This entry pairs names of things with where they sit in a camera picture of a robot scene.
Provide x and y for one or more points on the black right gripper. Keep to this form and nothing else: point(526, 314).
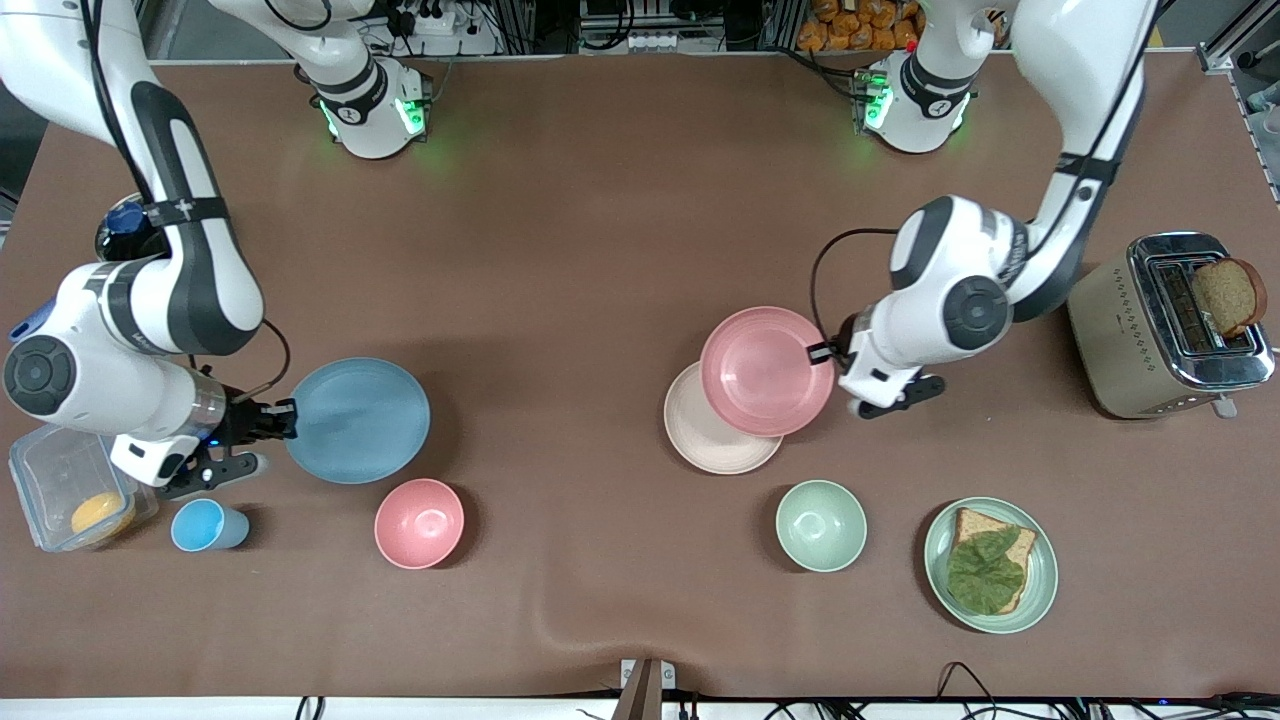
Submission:
point(244, 421)

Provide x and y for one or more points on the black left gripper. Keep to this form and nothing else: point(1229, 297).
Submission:
point(845, 346)

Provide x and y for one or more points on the pink plate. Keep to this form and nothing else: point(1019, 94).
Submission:
point(765, 372)

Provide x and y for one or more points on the blue plate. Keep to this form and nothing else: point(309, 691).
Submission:
point(358, 420)

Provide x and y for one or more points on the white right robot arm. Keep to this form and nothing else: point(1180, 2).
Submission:
point(200, 290)

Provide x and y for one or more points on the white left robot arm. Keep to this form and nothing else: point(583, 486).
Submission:
point(960, 270)

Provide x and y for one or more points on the blue cup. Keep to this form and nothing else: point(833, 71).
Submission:
point(198, 525)

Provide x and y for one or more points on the beige plate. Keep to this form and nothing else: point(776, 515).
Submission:
point(700, 437)

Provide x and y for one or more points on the green bowl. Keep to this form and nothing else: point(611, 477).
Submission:
point(821, 526)

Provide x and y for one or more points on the pink bowl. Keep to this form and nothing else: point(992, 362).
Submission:
point(419, 523)

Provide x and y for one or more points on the yellow round food piece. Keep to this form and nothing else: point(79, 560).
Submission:
point(102, 515)

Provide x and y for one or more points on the clear plastic container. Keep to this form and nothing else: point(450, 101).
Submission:
point(50, 470)

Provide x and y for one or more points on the glass lid with blue knob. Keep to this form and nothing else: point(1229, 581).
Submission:
point(125, 217)

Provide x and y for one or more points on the green lettuce leaf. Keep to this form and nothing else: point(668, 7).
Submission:
point(985, 572)

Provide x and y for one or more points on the brown toast slice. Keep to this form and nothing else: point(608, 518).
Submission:
point(1020, 545)

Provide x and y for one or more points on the beige chrome toaster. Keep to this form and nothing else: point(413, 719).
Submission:
point(1110, 340)

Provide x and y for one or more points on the green plate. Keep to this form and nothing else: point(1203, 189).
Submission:
point(1040, 590)

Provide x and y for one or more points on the bag of orange buns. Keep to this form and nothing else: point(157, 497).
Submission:
point(860, 25)

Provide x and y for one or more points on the thick brown bread slice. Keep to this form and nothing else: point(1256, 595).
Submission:
point(1228, 295)

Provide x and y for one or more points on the white power strip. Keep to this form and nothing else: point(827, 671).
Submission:
point(425, 18)

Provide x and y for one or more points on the metal table bracket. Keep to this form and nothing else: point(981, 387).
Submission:
point(645, 690)

